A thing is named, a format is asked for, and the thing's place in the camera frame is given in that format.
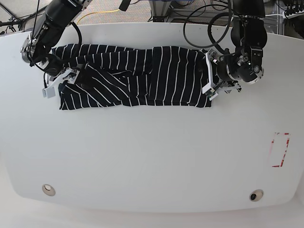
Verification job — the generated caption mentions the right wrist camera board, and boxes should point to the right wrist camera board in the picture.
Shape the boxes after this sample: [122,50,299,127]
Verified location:
[42,87,56,98]

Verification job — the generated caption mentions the right table cable grommet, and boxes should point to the right table cable grommet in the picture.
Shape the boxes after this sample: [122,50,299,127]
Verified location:
[249,190,264,202]

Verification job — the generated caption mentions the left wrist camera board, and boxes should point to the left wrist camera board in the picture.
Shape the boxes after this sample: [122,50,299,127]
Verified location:
[205,89,219,101]

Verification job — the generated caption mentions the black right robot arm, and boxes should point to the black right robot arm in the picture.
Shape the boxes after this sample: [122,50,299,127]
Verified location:
[20,0,91,89]

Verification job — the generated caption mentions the table cable grommet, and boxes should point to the table cable grommet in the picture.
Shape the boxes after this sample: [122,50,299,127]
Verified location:
[249,190,264,202]
[42,184,56,197]

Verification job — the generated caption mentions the black tripod legs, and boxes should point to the black tripod legs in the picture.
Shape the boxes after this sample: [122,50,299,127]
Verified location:
[0,2,47,36]

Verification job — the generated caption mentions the left table cable grommet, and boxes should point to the left table cable grommet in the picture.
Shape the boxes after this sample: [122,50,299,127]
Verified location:
[42,184,56,197]

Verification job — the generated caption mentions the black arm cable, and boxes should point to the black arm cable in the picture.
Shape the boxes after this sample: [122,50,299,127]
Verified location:
[182,0,238,57]
[28,0,83,88]

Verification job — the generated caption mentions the aluminium frame stand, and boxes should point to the aluminium frame stand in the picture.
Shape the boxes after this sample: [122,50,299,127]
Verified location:
[148,0,172,22]

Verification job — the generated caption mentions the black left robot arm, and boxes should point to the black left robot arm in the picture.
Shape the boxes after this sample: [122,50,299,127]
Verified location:
[202,0,267,100]

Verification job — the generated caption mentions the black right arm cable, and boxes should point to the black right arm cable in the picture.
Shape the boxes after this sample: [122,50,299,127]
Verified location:
[28,0,83,88]

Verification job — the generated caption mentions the yellow floor cable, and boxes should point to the yellow floor cable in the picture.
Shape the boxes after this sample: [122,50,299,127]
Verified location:
[76,9,119,26]

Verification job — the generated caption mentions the white power strip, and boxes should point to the white power strip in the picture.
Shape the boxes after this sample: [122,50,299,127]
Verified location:
[282,5,304,19]

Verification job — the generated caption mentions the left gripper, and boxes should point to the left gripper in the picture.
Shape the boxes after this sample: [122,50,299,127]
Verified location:
[202,47,264,97]

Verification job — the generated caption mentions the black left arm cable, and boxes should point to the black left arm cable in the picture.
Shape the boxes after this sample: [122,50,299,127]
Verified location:
[182,0,238,57]

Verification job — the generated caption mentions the black white striped T-shirt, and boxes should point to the black white striped T-shirt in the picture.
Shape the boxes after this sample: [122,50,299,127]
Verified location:
[52,44,211,110]

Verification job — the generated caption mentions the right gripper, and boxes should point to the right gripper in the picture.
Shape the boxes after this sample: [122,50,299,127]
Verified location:
[20,38,81,92]

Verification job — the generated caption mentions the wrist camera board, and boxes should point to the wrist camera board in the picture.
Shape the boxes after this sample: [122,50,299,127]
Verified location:
[42,87,56,98]
[205,89,219,101]

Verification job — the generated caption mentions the red tape rectangle marking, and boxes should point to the red tape rectangle marking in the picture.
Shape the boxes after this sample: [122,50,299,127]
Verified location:
[268,133,290,168]

